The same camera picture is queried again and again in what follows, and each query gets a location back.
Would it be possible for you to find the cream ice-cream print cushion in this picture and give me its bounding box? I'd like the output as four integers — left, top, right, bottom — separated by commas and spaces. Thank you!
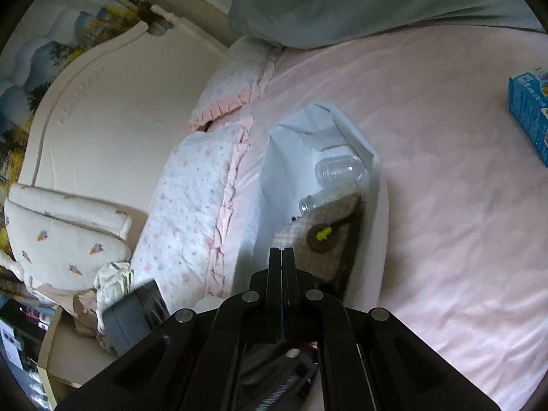
3, 200, 132, 292

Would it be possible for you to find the pink bed sheet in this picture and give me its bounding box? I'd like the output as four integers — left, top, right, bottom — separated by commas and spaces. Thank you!
231, 21, 548, 411

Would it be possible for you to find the white storage box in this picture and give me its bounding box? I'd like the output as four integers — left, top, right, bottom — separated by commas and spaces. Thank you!
235, 101, 390, 309

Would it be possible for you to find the dark grey box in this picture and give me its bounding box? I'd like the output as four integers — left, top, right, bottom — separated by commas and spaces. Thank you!
102, 279, 170, 357

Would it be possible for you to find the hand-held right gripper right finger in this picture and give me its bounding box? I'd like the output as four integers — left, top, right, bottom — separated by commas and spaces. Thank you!
282, 246, 502, 411

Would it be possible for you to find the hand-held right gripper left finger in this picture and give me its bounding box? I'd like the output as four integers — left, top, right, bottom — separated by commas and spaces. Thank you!
55, 246, 283, 411

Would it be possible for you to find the grey bolster pillow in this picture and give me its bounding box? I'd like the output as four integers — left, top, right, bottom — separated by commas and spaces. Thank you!
227, 0, 545, 50

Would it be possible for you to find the cluttered shelf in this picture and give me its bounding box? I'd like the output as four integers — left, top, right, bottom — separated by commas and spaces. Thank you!
0, 295, 57, 405

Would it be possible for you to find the cream nightstand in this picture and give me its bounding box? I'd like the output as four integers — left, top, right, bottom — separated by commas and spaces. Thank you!
38, 304, 129, 397

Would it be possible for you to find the large floral ruffled pillow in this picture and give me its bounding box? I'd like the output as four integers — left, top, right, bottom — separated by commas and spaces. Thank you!
130, 115, 254, 299

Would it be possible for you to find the cream bed headboard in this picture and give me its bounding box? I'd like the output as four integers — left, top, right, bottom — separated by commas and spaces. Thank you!
17, 4, 235, 225

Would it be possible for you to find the plaid cloth with round object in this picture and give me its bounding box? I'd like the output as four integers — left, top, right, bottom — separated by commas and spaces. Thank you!
274, 192, 364, 297

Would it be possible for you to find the blue printed carton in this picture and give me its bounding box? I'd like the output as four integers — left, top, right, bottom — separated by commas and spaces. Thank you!
508, 67, 548, 161

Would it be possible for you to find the crumpled white cloth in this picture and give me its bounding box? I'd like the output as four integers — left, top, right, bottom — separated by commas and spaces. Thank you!
93, 260, 134, 331

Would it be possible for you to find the small floral ruffled pillow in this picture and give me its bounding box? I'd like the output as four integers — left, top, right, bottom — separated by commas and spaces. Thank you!
188, 36, 283, 132

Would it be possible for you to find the clear plastic bottle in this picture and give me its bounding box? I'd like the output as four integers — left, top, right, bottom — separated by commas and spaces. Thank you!
314, 154, 368, 186
299, 180, 362, 218

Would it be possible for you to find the landscape wall poster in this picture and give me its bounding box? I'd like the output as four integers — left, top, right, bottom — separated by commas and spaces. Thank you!
0, 0, 155, 249

